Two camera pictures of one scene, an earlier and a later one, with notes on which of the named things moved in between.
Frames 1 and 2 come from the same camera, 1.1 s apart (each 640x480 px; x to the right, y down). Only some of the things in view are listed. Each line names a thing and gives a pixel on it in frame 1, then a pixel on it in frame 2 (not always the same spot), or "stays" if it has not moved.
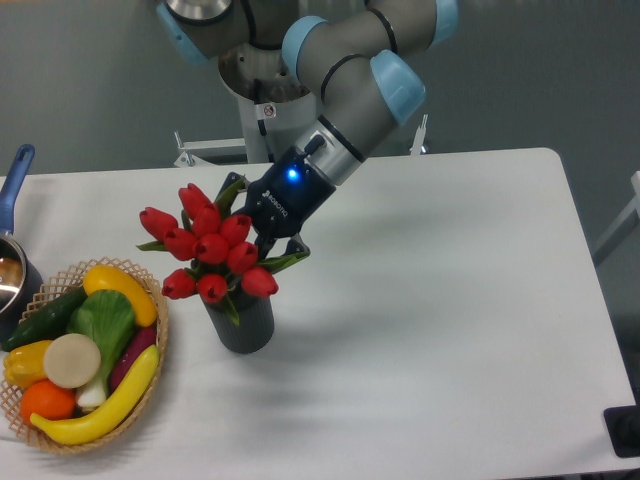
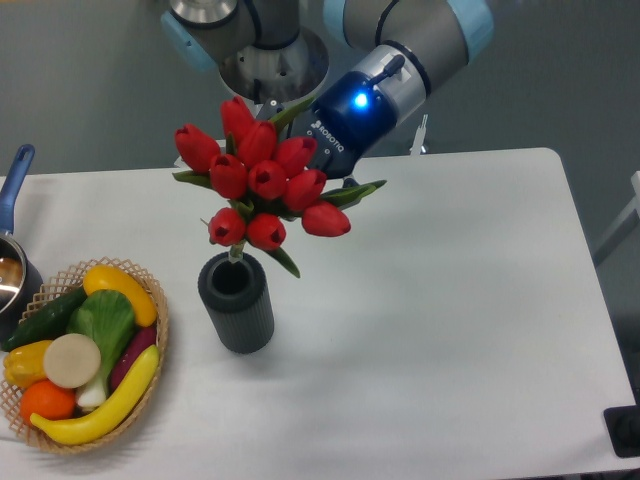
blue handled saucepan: [21, 276] stays
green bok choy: [107, 316] stays
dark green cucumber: [52, 321] stays
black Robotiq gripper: [284, 201] → [346, 123]
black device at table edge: [623, 428] stays
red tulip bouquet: [224, 264] → [261, 170]
